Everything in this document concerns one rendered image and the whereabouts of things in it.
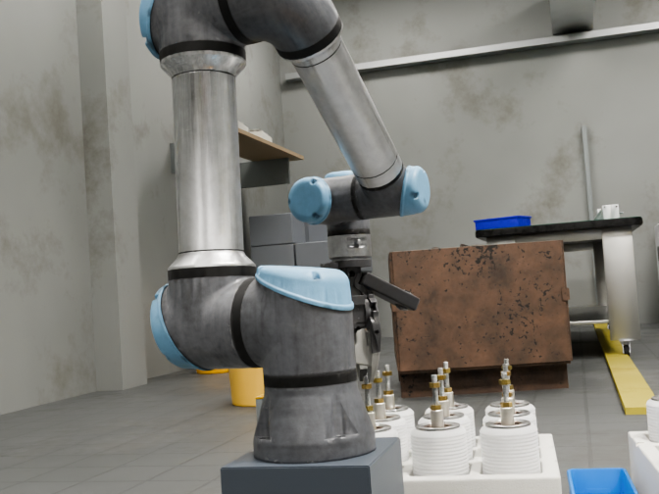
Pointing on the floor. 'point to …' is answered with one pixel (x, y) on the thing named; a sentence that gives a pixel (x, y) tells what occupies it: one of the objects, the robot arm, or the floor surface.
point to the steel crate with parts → (482, 317)
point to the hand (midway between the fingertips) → (369, 373)
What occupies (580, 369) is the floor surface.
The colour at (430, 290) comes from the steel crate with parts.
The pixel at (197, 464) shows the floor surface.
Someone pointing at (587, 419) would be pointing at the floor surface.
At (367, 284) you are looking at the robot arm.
